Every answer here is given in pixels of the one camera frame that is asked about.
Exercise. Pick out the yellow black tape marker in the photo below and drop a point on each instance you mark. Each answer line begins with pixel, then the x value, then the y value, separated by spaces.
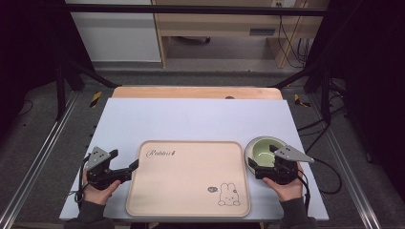
pixel 299 100
pixel 95 99

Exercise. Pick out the white table cover board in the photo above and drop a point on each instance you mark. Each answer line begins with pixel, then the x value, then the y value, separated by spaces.
pixel 194 120

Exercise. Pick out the person's right hand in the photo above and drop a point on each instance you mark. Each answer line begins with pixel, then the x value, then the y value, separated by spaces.
pixel 288 190

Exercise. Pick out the aluminium floor rail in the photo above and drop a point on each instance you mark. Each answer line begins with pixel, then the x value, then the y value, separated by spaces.
pixel 38 159
pixel 348 171

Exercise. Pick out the wooden desk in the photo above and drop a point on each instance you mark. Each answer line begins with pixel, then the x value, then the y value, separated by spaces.
pixel 223 25

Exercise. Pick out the white cabinet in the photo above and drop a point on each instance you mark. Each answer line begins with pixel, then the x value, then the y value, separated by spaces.
pixel 117 38

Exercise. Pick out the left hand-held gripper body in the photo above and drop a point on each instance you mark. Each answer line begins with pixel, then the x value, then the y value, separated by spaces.
pixel 101 174

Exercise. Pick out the wooden table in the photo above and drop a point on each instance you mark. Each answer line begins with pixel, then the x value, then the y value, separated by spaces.
pixel 191 92

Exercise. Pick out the black metal crossbar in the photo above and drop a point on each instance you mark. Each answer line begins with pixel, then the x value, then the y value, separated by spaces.
pixel 191 9

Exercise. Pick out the beige tray with rabbit print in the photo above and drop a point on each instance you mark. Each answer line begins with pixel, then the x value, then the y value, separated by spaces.
pixel 187 181

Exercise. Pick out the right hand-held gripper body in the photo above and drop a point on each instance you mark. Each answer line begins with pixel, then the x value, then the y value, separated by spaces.
pixel 281 165

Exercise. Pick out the black metal stand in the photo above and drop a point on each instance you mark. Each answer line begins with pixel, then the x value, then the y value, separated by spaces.
pixel 60 92
pixel 324 92

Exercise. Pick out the black curtain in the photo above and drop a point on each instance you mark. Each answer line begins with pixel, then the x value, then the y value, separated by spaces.
pixel 31 41
pixel 366 63

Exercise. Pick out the green bowl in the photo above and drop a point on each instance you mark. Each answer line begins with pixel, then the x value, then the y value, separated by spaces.
pixel 264 152

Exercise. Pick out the person's left hand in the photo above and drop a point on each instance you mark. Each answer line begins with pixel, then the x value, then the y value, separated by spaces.
pixel 99 193

